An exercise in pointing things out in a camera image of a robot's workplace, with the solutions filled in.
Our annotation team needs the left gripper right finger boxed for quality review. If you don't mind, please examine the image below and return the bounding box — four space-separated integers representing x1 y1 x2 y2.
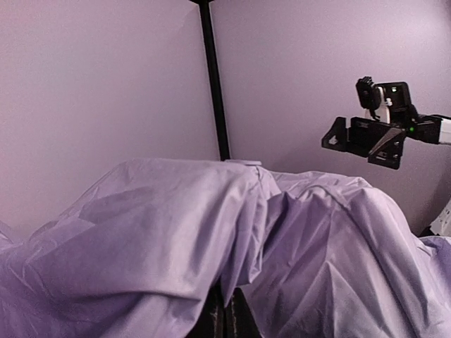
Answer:
225 288 262 338

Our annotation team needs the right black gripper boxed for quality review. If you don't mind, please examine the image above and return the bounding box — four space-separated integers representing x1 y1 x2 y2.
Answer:
321 117 405 170

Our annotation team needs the lavender folding umbrella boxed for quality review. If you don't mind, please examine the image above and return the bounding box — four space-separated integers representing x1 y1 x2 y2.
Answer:
1 159 450 337

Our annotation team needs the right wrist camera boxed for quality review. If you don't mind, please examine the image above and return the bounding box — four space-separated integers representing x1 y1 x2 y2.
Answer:
356 76 390 124

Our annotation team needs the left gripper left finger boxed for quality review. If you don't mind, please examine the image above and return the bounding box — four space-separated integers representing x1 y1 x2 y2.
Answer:
190 285 226 338

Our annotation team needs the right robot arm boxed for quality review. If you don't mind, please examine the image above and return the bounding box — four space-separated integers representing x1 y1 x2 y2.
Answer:
321 76 450 170

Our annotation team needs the left black frame post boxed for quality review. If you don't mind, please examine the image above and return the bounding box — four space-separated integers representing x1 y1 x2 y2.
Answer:
192 0 231 161

